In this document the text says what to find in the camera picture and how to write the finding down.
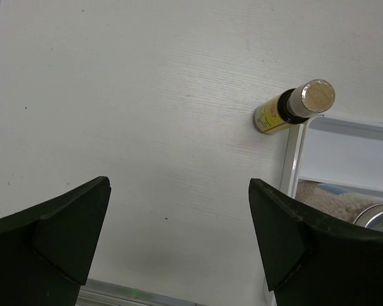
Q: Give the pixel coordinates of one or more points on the white tiered organizer tray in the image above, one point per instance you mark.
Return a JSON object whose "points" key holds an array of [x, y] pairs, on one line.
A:
{"points": [[346, 153]]}

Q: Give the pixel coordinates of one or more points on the small yellow-label bottle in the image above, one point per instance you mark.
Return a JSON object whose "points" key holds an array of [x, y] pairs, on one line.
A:
{"points": [[294, 106]]}

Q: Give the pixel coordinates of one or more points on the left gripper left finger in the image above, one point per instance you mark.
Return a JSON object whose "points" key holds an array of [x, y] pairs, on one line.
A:
{"points": [[46, 251]]}

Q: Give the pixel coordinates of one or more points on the aluminium front rail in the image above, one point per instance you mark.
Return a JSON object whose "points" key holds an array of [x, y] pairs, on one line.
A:
{"points": [[96, 292]]}

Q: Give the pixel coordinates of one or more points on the tall silver-lid jar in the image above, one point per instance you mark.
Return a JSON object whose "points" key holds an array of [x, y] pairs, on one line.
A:
{"points": [[358, 209]]}

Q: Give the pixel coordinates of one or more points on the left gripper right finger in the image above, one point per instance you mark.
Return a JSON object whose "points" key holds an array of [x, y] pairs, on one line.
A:
{"points": [[311, 258]]}

